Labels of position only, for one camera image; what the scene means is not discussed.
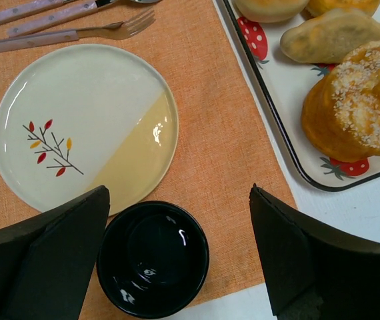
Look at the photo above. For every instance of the fork pink handle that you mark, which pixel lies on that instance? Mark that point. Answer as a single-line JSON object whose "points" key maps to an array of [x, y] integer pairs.
{"points": [[116, 31]]}

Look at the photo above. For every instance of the table knife pink handle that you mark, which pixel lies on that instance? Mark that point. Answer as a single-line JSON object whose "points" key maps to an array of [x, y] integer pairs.
{"points": [[29, 9]]}

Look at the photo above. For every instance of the black cup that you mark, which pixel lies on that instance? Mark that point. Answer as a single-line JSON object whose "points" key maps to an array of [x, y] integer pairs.
{"points": [[153, 259]]}

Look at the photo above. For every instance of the spoon pink handle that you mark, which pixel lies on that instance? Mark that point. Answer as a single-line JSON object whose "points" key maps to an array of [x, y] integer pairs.
{"points": [[60, 17]]}

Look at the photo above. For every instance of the strawberry pattern rectangular tray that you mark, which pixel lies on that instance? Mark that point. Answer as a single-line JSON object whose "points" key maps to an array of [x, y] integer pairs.
{"points": [[281, 86]]}

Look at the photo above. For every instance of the elongated bread roll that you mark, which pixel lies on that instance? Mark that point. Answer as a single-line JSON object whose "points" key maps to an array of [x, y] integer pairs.
{"points": [[329, 37]]}

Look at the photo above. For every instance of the round white yellow plate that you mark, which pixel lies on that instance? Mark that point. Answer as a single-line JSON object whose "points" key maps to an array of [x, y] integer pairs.
{"points": [[84, 116]]}

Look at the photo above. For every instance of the sugar topped round bread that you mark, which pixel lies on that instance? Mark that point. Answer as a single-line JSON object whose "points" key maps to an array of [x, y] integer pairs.
{"points": [[341, 113]]}

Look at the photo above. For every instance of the golden bagel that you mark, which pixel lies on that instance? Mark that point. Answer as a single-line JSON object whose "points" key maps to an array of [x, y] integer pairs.
{"points": [[270, 11]]}

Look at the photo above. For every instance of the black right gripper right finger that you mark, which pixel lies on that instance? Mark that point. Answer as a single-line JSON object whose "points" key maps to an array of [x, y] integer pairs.
{"points": [[313, 270]]}

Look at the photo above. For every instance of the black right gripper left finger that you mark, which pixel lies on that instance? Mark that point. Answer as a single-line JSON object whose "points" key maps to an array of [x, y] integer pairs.
{"points": [[46, 261]]}

